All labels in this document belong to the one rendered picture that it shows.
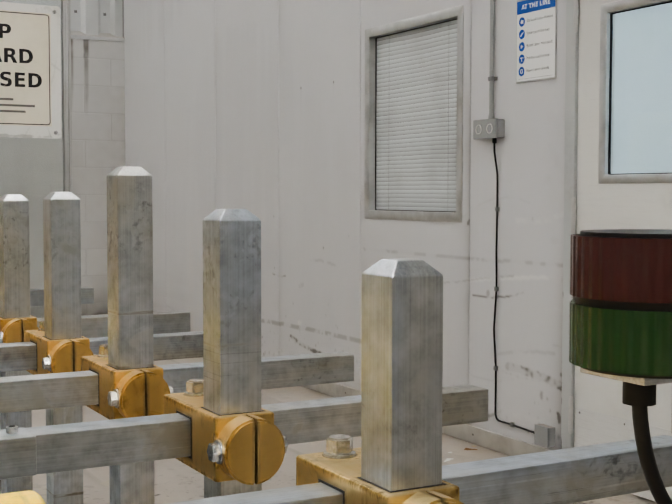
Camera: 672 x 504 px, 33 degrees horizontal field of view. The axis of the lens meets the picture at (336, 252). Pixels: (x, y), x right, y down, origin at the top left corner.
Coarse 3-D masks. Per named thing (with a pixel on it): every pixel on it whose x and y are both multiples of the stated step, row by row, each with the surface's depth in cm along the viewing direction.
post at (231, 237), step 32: (224, 224) 85; (256, 224) 86; (224, 256) 85; (256, 256) 86; (224, 288) 85; (256, 288) 87; (224, 320) 85; (256, 320) 87; (224, 352) 86; (256, 352) 87; (224, 384) 86; (256, 384) 87
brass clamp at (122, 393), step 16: (96, 368) 112; (112, 368) 108; (144, 368) 108; (160, 368) 109; (112, 384) 107; (128, 384) 105; (144, 384) 106; (160, 384) 107; (112, 400) 105; (128, 400) 105; (144, 400) 106; (160, 400) 107; (112, 416) 107; (128, 416) 105
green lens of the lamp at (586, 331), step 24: (576, 312) 41; (600, 312) 39; (624, 312) 39; (648, 312) 38; (576, 336) 41; (600, 336) 39; (624, 336) 39; (648, 336) 38; (576, 360) 41; (600, 360) 39; (624, 360) 39; (648, 360) 38
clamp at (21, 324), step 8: (0, 320) 150; (8, 320) 151; (16, 320) 150; (24, 320) 150; (32, 320) 152; (0, 328) 151; (8, 328) 149; (16, 328) 150; (24, 328) 150; (32, 328) 151; (0, 336) 150; (8, 336) 149; (16, 336) 150
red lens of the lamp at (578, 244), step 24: (576, 240) 41; (600, 240) 39; (624, 240) 39; (648, 240) 38; (576, 264) 41; (600, 264) 39; (624, 264) 39; (648, 264) 38; (576, 288) 41; (600, 288) 39; (624, 288) 39; (648, 288) 38
